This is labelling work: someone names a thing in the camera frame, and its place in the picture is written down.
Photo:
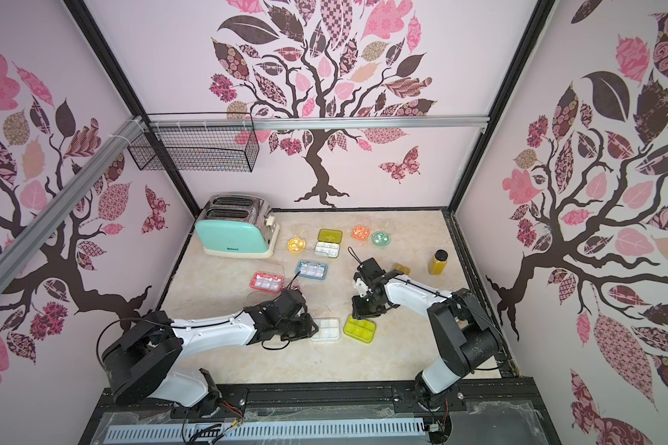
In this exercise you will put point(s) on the green round pillbox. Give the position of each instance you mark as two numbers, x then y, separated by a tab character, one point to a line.
382	233

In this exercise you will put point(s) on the mint green toaster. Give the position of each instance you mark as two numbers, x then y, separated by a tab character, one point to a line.
238	226

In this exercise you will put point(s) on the yellow round pillbox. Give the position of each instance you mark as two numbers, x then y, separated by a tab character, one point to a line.
299	239

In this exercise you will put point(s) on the olive lid pillbox back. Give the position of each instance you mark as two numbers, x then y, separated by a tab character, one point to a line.
329	243

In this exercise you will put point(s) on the yellow bottle black cap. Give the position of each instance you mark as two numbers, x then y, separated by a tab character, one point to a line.
438	262

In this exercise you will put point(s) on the yellow small pillbox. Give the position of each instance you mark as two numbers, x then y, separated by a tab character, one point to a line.
402	268

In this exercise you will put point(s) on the green lid white pillbox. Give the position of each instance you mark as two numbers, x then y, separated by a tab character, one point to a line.
359	330

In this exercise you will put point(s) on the aluminium rail back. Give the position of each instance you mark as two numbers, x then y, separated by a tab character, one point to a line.
452	121

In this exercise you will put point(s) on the aluminium rail left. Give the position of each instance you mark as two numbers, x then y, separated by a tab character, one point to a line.
35	235

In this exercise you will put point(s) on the white slotted cable duct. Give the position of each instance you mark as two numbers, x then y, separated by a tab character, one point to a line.
267	431

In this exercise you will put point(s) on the blue rectangular pillbox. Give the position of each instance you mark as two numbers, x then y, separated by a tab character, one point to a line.
311	270

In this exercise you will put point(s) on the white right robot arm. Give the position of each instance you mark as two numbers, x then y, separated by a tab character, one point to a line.
464	334

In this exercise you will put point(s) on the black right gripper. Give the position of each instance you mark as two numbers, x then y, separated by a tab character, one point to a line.
365	303

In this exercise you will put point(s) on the clear white pillbox front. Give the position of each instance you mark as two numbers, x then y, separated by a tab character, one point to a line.
329	330

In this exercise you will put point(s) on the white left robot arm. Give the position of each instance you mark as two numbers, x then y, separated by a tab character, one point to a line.
141	364

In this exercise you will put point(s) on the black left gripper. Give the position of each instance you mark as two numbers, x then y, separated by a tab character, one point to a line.
309	329

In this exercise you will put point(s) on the red rectangular pillbox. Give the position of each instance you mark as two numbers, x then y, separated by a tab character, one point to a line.
268	277

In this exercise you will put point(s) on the black wire basket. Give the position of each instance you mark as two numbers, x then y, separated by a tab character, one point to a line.
198	142

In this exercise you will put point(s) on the aluminium rail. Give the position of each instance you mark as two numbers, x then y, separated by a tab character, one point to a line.
35	235
452	121

